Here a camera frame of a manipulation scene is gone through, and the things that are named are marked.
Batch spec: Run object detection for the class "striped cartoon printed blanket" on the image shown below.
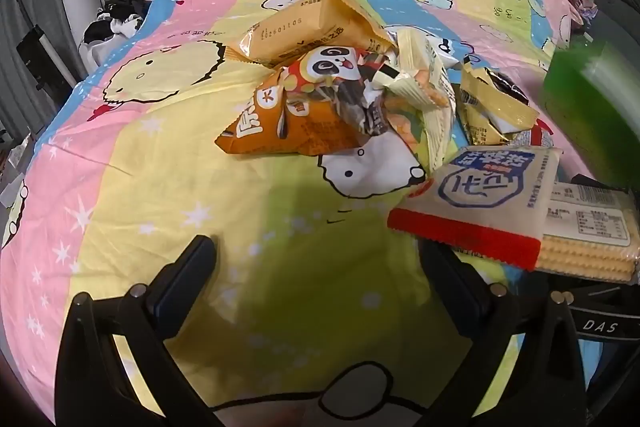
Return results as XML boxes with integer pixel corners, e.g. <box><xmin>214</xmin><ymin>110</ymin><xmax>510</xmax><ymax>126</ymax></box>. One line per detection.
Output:
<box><xmin>0</xmin><ymin>0</ymin><xmax>601</xmax><ymax>427</ymax></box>

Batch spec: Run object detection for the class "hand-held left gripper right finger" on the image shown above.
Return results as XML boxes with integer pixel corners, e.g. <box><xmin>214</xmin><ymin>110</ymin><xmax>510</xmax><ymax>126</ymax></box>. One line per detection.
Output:
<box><xmin>415</xmin><ymin>239</ymin><xmax>588</xmax><ymax>427</ymax></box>

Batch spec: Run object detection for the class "orange panda snack packet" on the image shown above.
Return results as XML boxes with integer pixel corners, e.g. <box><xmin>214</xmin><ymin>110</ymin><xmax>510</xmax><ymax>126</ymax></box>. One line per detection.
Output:
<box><xmin>215</xmin><ymin>46</ymin><xmax>401</xmax><ymax>158</ymax></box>

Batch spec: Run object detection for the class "red-edged white cracker packet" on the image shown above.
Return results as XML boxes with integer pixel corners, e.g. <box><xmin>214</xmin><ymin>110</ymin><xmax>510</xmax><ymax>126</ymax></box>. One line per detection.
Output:
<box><xmin>387</xmin><ymin>146</ymin><xmax>562</xmax><ymax>271</ymax></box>

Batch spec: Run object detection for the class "yellow and dark brown packet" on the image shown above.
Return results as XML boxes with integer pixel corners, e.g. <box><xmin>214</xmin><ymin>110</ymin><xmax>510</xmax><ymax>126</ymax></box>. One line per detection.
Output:
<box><xmin>459</xmin><ymin>66</ymin><xmax>540</xmax><ymax>148</ymax></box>

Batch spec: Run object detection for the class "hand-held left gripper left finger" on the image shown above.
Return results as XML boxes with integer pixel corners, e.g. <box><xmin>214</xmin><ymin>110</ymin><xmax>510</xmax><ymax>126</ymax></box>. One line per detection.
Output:
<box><xmin>55</xmin><ymin>234</ymin><xmax>221</xmax><ymax>427</ymax></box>

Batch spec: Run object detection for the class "black and white clothes pile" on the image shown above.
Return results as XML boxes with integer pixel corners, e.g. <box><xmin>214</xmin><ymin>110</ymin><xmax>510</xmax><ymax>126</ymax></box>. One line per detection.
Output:
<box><xmin>82</xmin><ymin>0</ymin><xmax>156</xmax><ymax>52</ymax></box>

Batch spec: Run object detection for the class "pale yellow orange-dotted packet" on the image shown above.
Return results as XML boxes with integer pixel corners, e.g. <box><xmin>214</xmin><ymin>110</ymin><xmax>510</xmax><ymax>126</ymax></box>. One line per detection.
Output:
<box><xmin>385</xmin><ymin>102</ymin><xmax>457</xmax><ymax>172</ymax></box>

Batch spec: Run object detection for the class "small red snack packet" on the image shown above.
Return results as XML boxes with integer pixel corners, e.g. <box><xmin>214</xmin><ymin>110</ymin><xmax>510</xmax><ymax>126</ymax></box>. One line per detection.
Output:
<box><xmin>510</xmin><ymin>123</ymin><xmax>557</xmax><ymax>154</ymax></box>

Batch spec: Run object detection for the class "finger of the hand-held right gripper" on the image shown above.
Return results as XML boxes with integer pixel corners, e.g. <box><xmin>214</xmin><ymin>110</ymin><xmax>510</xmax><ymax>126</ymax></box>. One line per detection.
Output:
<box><xmin>510</xmin><ymin>267</ymin><xmax>640</xmax><ymax>303</ymax></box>
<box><xmin>570</xmin><ymin>173</ymin><xmax>640</xmax><ymax>188</ymax></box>

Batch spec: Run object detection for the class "pale yellow snack packet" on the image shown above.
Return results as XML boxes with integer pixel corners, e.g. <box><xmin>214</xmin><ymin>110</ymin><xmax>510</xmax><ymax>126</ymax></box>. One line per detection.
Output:
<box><xmin>375</xmin><ymin>29</ymin><xmax>456</xmax><ymax>108</ymax></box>

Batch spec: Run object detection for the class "green cardboard box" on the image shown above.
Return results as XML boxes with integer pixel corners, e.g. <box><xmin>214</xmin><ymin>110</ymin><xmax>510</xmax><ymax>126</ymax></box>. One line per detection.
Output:
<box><xmin>541</xmin><ymin>34</ymin><xmax>640</xmax><ymax>188</ymax></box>

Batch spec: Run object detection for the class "tan wafer snack packet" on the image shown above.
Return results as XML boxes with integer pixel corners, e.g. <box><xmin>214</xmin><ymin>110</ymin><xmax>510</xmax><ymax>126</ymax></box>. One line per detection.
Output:
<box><xmin>239</xmin><ymin>0</ymin><xmax>398</xmax><ymax>68</ymax></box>

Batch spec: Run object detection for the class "clear cracker packet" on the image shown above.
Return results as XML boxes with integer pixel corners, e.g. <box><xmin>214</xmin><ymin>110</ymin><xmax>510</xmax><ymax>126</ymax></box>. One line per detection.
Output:
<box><xmin>536</xmin><ymin>181</ymin><xmax>640</xmax><ymax>284</ymax></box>

